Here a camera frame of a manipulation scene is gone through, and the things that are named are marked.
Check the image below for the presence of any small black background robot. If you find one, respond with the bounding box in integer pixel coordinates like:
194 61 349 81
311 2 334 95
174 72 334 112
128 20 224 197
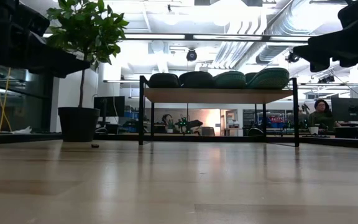
175 115 204 136

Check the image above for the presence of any teal rubber slide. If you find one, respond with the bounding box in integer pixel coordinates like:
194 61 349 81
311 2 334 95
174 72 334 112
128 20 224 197
213 70 247 89
246 67 290 90

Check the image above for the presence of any person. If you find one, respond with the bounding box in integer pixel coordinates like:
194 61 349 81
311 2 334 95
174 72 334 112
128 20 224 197
161 113 175 134
307 98 342 132

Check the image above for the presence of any black ceiling spotlight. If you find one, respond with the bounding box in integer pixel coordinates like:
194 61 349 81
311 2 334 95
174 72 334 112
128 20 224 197
285 51 301 64

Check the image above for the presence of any black overhead camera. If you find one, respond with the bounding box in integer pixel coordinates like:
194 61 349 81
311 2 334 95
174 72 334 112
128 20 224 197
185 48 198 62

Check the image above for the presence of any white crumpled paper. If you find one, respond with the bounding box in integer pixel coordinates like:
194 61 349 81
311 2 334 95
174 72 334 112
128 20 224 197
10 125 33 135

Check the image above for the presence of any black aluminium table frame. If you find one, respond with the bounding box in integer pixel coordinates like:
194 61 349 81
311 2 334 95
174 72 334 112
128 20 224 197
0 133 358 150

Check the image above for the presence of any wooden shelf with black frame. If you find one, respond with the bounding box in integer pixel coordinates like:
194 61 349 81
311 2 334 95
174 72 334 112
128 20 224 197
138 75 301 148

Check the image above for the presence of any green potted plant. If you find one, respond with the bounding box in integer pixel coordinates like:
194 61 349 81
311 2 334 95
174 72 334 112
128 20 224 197
43 0 130 143

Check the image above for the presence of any black overhead beam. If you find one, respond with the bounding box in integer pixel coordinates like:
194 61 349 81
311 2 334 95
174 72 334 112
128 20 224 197
121 32 318 44

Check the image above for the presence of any black rubber slide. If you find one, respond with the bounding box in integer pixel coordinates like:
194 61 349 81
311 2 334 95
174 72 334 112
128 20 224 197
147 72 180 89
178 71 216 89

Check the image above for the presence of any black computer monitor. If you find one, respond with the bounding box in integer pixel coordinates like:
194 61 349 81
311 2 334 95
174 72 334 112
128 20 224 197
93 95 126 118
331 97 358 123

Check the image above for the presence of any yellow cable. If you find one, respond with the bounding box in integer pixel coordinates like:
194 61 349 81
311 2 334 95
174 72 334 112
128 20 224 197
0 63 12 134

